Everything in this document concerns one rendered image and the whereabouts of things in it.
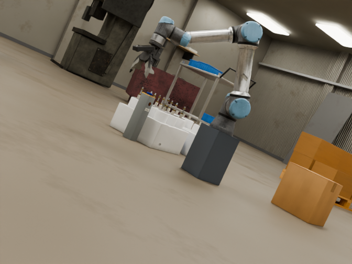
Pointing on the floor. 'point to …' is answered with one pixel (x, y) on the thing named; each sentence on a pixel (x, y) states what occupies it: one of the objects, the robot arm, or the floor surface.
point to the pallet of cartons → (325, 164)
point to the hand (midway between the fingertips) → (136, 74)
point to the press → (105, 40)
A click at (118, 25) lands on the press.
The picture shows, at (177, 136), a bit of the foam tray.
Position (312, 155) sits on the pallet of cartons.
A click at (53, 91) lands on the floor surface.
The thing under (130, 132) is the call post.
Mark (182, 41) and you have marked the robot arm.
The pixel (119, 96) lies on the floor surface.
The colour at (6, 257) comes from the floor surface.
